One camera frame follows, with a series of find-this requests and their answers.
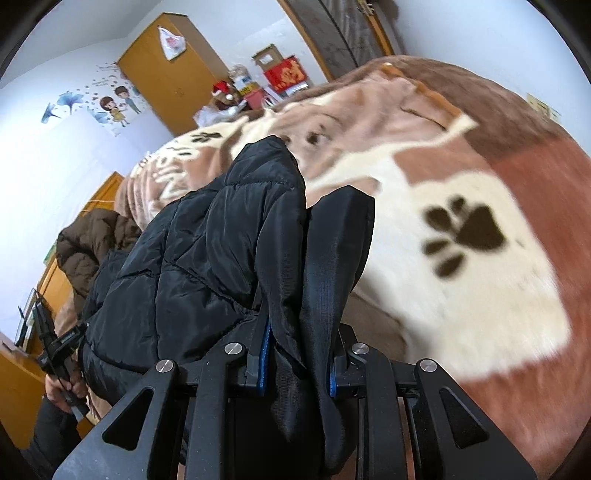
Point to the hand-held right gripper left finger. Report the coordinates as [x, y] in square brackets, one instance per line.
[264, 364]

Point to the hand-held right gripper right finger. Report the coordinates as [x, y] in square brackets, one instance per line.
[331, 383]

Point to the black puffer jacket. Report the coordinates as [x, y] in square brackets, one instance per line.
[207, 258]

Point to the person's left hand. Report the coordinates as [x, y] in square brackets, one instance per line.
[62, 392]

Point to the wooden desk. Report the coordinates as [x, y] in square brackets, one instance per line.
[23, 397]

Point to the brown puffer jacket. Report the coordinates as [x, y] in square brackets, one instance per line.
[92, 249]

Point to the brown paw print blanket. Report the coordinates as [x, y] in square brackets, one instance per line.
[461, 230]

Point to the santa hat plush toy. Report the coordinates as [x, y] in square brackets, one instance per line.
[226, 94]

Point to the red gift box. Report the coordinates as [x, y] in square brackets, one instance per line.
[286, 74]

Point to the wooden wardrobe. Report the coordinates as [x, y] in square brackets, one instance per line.
[175, 78]

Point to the cardboard box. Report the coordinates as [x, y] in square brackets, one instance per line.
[268, 57]

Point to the white plastic bag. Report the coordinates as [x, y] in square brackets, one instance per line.
[171, 44]

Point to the grey brown door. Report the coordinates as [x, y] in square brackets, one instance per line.
[341, 32]

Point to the wooden bed frame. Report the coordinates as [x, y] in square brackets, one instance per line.
[87, 203]

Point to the cartoon wall sticker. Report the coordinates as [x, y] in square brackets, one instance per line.
[106, 101]

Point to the wall outlet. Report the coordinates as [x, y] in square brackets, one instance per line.
[544, 107]

